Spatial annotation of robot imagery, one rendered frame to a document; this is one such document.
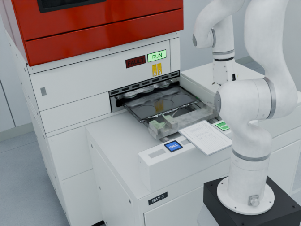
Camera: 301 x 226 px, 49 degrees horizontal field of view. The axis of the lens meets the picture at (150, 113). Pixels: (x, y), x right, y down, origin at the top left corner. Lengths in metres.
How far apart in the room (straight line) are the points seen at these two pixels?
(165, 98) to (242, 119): 0.89
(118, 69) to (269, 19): 1.00
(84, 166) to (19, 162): 1.22
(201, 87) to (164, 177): 0.65
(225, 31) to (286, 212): 0.66
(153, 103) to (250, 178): 0.82
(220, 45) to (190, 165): 0.49
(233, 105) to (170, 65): 1.00
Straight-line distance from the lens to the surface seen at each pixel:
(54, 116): 1.72
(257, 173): 1.08
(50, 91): 1.65
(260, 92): 0.95
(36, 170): 2.93
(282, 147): 1.78
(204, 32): 1.20
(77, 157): 1.88
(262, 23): 0.91
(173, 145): 1.33
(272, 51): 0.93
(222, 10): 1.18
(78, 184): 1.99
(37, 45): 1.51
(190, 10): 3.73
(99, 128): 1.74
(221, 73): 1.32
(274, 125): 1.62
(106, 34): 1.60
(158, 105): 1.73
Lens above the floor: 1.77
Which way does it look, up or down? 31 degrees down
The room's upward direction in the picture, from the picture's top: 4 degrees counter-clockwise
